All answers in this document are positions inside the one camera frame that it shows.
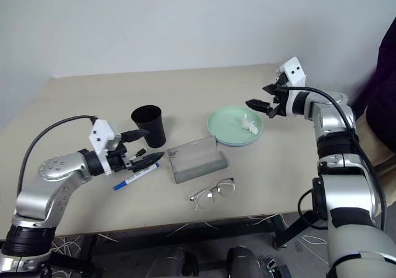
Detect clear frame eyeglasses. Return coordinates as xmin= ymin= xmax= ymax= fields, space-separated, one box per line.
xmin=189 ymin=177 xmax=237 ymax=211

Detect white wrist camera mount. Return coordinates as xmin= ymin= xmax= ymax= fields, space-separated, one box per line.
xmin=88 ymin=119 xmax=123 ymax=176
xmin=275 ymin=56 xmax=307 ymax=116

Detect crumpled white paper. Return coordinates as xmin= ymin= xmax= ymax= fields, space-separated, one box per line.
xmin=239 ymin=113 xmax=258 ymax=135

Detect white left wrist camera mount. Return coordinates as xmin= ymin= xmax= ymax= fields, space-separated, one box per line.
xmin=88 ymin=119 xmax=123 ymax=176

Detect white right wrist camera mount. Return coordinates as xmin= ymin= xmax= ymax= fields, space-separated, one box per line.
xmin=275 ymin=56 xmax=307 ymax=116

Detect black metal table frame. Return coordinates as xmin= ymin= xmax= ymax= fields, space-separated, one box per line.
xmin=49 ymin=211 xmax=319 ymax=278

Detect dark rounded shape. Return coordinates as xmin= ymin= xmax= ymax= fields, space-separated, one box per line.
xmin=145 ymin=246 xmax=199 ymax=278
xmin=227 ymin=245 xmax=264 ymax=278

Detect mint green plate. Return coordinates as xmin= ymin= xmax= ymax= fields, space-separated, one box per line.
xmin=207 ymin=105 xmax=265 ymax=148

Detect blue capped white marker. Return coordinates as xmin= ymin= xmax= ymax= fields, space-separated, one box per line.
xmin=113 ymin=162 xmax=161 ymax=191

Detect grey open glasses case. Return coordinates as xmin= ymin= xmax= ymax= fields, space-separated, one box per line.
xmin=166 ymin=136 xmax=229 ymax=185

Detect light wooden furniture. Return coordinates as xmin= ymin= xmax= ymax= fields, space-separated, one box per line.
xmin=355 ymin=106 xmax=396 ymax=204

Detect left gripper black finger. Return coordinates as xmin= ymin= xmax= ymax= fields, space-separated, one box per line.
xmin=119 ymin=129 xmax=150 ymax=144
xmin=126 ymin=152 xmax=165 ymax=172

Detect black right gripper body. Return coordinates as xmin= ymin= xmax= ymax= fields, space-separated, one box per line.
xmin=268 ymin=73 xmax=290 ymax=119

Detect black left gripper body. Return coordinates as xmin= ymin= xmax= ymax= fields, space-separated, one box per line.
xmin=106 ymin=142 xmax=135 ymax=173

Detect black plastic cup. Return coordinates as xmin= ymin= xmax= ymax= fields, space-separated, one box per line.
xmin=131 ymin=105 xmax=167 ymax=149

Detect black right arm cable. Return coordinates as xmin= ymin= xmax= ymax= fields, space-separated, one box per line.
xmin=280 ymin=86 xmax=387 ymax=232

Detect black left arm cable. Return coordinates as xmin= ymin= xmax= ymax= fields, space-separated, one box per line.
xmin=17 ymin=115 xmax=99 ymax=195

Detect person in dark purple clothes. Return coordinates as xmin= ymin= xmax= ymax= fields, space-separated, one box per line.
xmin=352 ymin=20 xmax=396 ymax=155

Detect black capped marker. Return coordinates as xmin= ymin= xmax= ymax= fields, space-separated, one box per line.
xmin=131 ymin=147 xmax=147 ymax=161

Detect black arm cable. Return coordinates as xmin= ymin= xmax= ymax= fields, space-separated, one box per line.
xmin=17 ymin=115 xmax=99 ymax=195
xmin=280 ymin=86 xmax=387 ymax=232

